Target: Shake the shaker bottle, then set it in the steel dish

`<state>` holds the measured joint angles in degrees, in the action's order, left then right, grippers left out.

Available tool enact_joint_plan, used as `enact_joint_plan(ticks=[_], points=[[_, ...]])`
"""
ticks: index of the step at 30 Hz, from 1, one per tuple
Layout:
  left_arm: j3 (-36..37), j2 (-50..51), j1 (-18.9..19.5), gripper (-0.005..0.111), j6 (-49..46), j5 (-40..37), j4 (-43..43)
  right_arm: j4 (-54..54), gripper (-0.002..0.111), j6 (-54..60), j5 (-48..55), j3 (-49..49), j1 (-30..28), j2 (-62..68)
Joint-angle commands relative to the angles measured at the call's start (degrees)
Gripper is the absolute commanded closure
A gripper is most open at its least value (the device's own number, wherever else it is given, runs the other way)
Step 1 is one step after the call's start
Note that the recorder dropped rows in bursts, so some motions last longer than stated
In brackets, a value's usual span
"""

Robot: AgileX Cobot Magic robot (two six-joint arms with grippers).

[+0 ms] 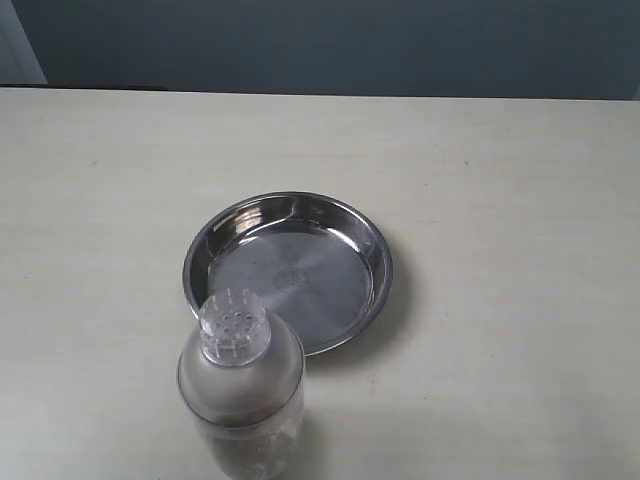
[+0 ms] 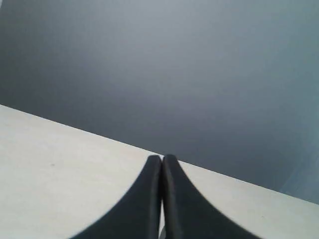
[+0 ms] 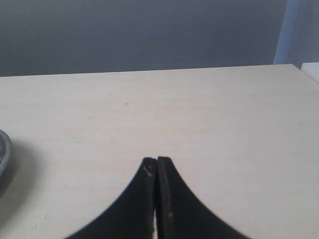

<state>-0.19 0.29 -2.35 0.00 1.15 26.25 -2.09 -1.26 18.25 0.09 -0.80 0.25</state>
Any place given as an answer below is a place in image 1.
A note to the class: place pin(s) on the round stainless steel plate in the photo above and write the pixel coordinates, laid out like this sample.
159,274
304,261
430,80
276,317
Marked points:
317,262

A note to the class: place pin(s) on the clear plastic shaker bottle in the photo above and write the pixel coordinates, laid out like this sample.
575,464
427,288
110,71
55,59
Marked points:
241,374

